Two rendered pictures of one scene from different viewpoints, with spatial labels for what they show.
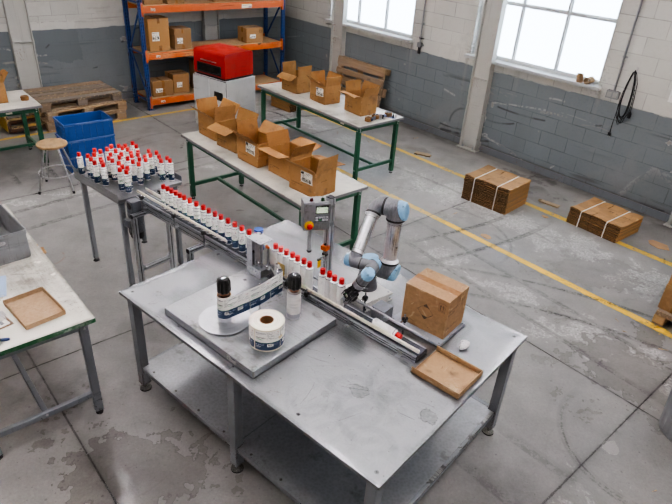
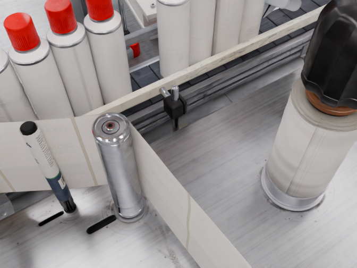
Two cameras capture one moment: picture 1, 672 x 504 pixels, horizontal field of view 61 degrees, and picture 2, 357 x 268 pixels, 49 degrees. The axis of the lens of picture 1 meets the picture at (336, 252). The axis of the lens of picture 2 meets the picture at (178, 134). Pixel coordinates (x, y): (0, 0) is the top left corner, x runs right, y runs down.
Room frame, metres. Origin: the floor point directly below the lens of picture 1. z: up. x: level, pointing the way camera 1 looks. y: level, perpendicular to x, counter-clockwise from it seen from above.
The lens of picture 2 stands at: (2.86, 0.54, 1.38)
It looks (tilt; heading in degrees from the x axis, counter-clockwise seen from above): 54 degrees down; 289
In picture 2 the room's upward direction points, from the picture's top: 1 degrees counter-clockwise
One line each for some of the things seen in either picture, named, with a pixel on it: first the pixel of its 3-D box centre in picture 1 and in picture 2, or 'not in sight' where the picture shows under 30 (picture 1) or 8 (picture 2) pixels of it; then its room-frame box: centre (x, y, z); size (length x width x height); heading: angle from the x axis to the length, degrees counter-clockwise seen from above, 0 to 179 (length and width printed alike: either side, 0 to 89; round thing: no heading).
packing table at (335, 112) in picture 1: (324, 127); not in sight; (7.88, 0.28, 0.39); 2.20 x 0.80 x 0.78; 43
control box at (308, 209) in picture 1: (315, 213); not in sight; (3.19, 0.14, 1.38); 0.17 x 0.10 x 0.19; 106
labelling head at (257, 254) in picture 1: (260, 255); not in sight; (3.25, 0.50, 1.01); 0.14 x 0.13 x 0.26; 51
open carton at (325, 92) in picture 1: (323, 87); not in sight; (7.83, 0.33, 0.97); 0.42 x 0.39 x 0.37; 130
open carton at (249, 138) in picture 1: (257, 142); not in sight; (5.50, 0.87, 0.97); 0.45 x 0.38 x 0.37; 136
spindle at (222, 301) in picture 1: (224, 298); not in sight; (2.70, 0.63, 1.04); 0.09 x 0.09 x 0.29
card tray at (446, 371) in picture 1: (447, 371); not in sight; (2.43, -0.66, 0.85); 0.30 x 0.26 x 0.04; 51
